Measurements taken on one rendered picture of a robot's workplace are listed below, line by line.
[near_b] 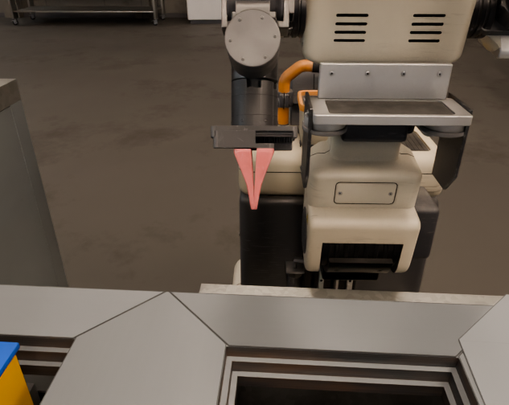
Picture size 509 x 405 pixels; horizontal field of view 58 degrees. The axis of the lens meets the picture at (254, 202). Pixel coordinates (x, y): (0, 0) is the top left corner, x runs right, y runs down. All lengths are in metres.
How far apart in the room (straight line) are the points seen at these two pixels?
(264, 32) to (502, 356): 0.44
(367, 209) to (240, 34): 0.56
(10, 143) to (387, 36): 0.71
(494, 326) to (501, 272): 1.70
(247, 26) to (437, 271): 1.86
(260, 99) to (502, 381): 0.41
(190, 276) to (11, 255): 1.17
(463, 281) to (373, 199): 1.31
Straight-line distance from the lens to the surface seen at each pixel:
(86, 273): 2.19
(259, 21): 0.50
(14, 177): 1.00
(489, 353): 0.61
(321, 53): 0.83
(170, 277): 2.07
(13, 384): 0.61
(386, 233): 0.95
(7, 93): 0.99
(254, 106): 0.55
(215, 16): 9.21
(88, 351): 0.58
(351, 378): 0.58
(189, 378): 0.53
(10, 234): 0.99
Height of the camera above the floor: 1.27
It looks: 29 degrees down
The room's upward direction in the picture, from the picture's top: straight up
